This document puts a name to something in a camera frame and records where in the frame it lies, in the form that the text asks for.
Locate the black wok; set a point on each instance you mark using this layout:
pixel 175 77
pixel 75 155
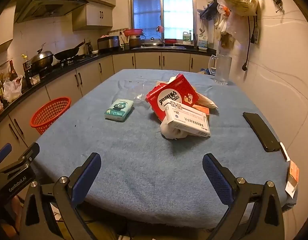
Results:
pixel 66 53

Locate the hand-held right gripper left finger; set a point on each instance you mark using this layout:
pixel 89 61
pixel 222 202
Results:
pixel 86 177

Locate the green cartoon tissue pack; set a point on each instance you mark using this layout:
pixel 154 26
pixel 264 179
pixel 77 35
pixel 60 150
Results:
pixel 119 110

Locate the red plastic basket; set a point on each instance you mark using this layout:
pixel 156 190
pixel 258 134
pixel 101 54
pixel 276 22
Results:
pixel 49 112

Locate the black phone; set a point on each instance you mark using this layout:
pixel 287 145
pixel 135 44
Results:
pixel 261 131

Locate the hanging white plastic bags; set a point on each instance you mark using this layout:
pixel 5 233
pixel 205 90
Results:
pixel 231 25

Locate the clear plastic wrap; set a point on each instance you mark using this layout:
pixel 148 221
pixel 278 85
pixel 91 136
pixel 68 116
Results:
pixel 134 90

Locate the tan lidded container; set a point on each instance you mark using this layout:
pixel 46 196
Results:
pixel 202 109

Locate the white paper bag red print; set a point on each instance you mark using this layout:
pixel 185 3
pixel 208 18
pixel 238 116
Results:
pixel 206 101

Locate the black wall shelf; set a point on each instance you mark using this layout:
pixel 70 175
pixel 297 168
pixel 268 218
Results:
pixel 208 8

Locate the window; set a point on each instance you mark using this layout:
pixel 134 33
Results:
pixel 149 12

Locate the orange paper card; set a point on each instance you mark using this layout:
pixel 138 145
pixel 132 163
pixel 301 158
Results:
pixel 293 177

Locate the red cardboard box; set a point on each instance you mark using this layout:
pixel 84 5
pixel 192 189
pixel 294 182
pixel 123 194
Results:
pixel 168 97

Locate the small wall cabinet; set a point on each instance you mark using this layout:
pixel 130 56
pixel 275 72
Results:
pixel 99 15

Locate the blue white carton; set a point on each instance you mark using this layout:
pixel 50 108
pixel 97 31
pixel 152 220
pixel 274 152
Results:
pixel 203 43

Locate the gas stove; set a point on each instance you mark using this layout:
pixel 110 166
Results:
pixel 74 60

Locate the brown glass bottle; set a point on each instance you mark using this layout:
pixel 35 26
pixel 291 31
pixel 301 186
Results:
pixel 12 71

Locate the knotted white plastic bag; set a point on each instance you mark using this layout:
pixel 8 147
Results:
pixel 171 132

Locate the lower kitchen cabinets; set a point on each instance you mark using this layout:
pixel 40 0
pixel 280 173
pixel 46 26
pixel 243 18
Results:
pixel 89 77

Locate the white blue medicine box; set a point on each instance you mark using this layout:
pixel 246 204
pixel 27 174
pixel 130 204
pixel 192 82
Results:
pixel 186 120

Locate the red basin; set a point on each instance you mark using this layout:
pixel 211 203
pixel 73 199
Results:
pixel 132 32

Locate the range hood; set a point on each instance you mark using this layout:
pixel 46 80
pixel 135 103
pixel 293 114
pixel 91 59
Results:
pixel 49 5

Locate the green detergent bottle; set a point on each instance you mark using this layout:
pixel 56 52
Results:
pixel 187 37

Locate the clear glass pitcher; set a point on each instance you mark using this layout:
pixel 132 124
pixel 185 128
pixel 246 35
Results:
pixel 223 70

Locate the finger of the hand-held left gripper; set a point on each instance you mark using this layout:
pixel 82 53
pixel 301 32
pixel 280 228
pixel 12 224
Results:
pixel 3 152
pixel 29 153

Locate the steel pot with lid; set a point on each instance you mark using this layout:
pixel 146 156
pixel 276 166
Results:
pixel 41 58

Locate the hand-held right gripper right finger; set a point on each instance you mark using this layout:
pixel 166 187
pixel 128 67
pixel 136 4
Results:
pixel 216 177

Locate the chopstick holder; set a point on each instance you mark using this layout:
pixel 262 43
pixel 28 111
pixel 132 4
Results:
pixel 125 45

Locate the blue packet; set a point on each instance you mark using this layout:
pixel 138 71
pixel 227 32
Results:
pixel 206 72

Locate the glass pot lid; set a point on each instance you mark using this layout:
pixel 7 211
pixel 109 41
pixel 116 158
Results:
pixel 152 41

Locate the blue towel table cover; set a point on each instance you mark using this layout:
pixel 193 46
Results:
pixel 144 180

